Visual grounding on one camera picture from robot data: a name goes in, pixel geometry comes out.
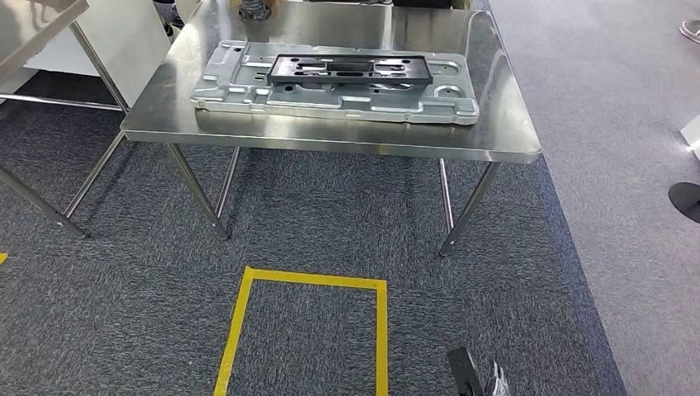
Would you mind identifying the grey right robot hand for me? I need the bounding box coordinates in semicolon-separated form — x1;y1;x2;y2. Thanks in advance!
488;361;513;396

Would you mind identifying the black plastic panel part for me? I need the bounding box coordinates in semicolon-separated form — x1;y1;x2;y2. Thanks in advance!
267;53;435;87

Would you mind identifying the stainless steel workbench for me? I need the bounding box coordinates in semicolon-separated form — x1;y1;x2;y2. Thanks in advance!
120;0;542;258

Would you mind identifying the long silver metal part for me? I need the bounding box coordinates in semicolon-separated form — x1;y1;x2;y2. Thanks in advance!
190;39;480;127

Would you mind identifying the black round floor base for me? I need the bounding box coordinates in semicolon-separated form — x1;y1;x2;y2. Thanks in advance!
668;181;700;224

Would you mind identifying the white flat board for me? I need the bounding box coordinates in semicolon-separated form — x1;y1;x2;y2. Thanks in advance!
680;115;700;159

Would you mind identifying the black equipment case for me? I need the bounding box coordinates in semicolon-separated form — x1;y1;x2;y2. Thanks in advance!
392;0;455;9

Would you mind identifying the white panel board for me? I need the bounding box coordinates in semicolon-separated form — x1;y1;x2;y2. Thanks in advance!
24;0;173;107

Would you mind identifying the person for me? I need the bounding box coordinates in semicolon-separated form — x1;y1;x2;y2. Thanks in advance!
154;0;186;28

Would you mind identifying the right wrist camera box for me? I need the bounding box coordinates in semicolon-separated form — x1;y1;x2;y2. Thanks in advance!
447;346;485;396

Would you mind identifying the ribbed grey hose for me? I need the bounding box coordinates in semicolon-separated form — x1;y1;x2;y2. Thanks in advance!
238;0;273;21

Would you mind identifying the steel table frame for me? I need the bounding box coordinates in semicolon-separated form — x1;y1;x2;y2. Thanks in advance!
0;0;132;240

